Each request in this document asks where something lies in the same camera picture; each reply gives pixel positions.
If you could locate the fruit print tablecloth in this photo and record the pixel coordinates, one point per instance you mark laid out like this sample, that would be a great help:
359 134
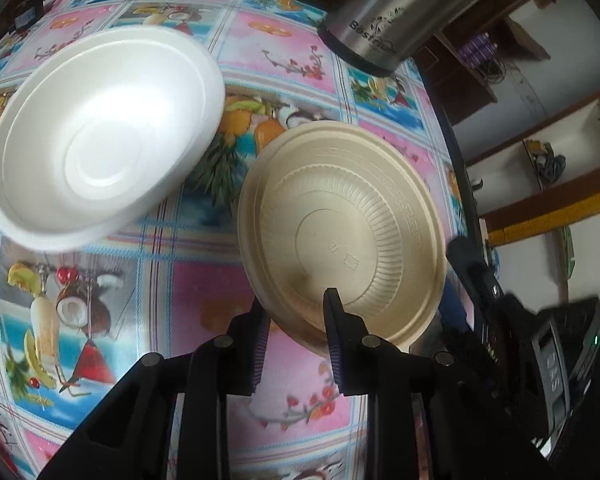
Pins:
200 285

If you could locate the wooden shelf unit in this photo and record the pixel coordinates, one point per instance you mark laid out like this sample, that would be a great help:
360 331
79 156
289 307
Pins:
525 110

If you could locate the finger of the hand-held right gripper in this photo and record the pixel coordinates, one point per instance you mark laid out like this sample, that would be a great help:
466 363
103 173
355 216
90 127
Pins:
472 267
452 307

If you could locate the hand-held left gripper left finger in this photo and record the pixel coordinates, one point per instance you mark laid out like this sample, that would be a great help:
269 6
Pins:
258 355

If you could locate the stainless steel thermos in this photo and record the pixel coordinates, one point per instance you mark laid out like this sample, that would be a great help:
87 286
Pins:
380 25

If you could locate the purple bottles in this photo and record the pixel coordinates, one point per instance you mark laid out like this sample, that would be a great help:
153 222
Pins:
477 47

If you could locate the cream ribbed bowl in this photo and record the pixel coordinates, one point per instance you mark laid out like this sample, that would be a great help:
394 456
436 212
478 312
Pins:
340 210

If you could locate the white bowl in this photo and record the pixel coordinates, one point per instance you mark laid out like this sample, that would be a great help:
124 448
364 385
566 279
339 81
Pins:
105 135

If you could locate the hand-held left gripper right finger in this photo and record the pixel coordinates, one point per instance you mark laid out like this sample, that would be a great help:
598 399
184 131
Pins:
333 335

